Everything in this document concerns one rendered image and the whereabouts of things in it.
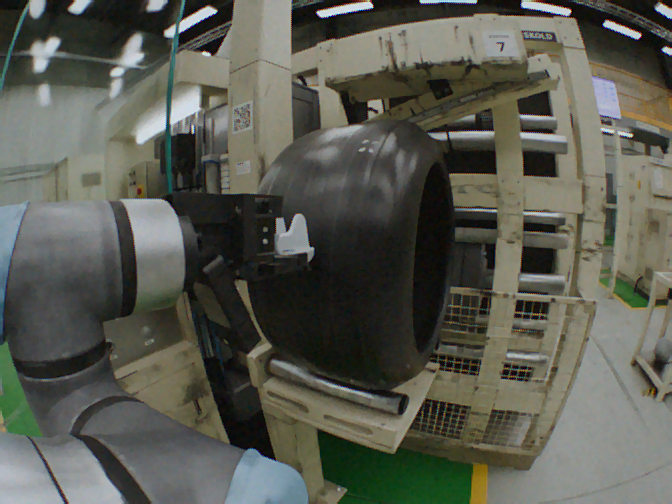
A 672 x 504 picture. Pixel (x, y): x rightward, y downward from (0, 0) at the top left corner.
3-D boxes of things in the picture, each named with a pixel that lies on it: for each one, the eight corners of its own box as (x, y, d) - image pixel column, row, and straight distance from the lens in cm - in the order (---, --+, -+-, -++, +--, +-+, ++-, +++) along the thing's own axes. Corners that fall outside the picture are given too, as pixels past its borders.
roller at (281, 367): (279, 359, 80) (272, 374, 80) (270, 352, 77) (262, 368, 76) (411, 397, 66) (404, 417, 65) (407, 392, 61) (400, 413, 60)
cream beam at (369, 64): (322, 86, 97) (320, 47, 103) (359, 103, 118) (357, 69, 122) (530, 64, 84) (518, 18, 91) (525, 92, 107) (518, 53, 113)
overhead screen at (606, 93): (588, 113, 416) (580, 72, 433) (587, 113, 420) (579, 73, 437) (622, 120, 448) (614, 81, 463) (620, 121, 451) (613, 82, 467)
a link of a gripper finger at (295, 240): (330, 214, 39) (283, 213, 32) (330, 260, 40) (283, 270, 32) (310, 214, 41) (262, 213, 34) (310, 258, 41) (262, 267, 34)
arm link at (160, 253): (144, 329, 22) (108, 301, 31) (199, 315, 24) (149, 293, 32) (135, 194, 21) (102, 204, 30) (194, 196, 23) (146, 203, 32)
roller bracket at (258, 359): (252, 386, 79) (244, 354, 74) (334, 327, 105) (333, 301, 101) (261, 391, 77) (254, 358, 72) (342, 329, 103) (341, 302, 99)
